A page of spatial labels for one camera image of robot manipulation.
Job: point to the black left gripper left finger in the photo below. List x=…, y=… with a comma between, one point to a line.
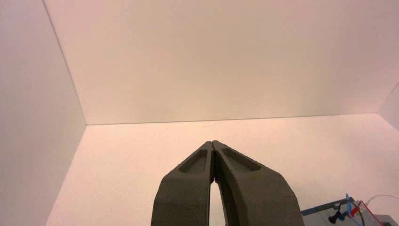
x=184, y=199

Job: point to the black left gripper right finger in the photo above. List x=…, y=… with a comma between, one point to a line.
x=255, y=199

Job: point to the dark blue grey task box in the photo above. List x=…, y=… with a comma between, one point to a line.
x=318, y=218

